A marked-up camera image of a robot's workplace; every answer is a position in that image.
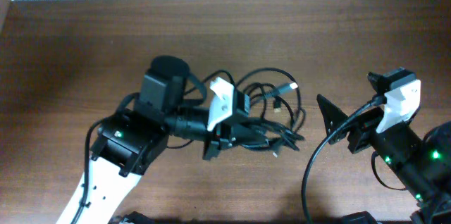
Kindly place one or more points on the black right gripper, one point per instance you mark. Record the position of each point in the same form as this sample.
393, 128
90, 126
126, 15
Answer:
357, 134

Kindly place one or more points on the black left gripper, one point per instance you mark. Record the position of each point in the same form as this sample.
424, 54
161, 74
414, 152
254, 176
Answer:
222, 135

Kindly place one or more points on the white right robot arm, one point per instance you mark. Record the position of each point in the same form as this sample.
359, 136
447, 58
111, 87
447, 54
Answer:
421, 164

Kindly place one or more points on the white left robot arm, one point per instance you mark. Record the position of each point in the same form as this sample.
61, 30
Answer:
168, 104

